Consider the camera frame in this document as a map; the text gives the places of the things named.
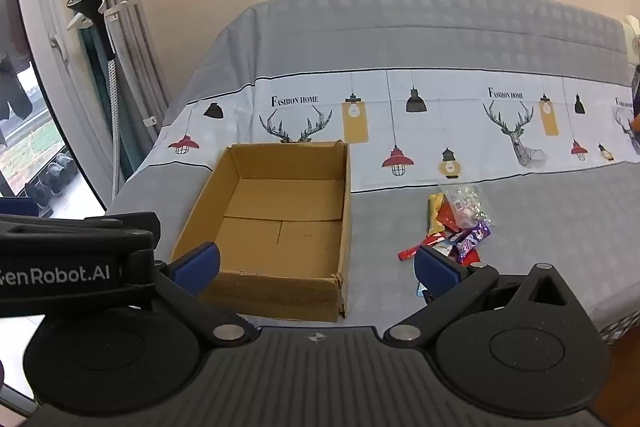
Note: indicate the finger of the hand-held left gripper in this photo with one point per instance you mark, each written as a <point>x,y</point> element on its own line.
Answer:
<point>125,223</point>

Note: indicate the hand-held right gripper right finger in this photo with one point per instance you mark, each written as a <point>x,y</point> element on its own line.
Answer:
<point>437,271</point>

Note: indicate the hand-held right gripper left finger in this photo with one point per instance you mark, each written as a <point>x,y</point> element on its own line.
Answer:
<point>197,266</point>

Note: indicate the pile of snack packets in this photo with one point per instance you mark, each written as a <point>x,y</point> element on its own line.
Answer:
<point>450,249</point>

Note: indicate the purple snack wrapper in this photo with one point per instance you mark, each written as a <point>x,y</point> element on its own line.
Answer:
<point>475,234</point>

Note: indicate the brown cardboard box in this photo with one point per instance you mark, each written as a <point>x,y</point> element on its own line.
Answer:
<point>280,232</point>

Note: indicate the clear candy bag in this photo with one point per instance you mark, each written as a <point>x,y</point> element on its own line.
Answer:
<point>465,204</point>

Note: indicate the row of dark shoes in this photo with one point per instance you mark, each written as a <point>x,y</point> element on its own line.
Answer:
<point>52,182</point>

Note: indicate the dark hanging clothing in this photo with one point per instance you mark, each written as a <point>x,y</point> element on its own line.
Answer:
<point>12,82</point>

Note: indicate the grey curtain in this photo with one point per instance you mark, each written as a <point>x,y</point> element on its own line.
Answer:
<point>137,37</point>

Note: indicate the black garment steamer head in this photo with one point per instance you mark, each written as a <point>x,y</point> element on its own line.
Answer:
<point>84,1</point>

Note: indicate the small orange object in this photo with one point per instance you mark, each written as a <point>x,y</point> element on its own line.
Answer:
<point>635,123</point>

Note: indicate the white plastic fixture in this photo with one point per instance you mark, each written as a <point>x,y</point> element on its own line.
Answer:
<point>632,37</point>

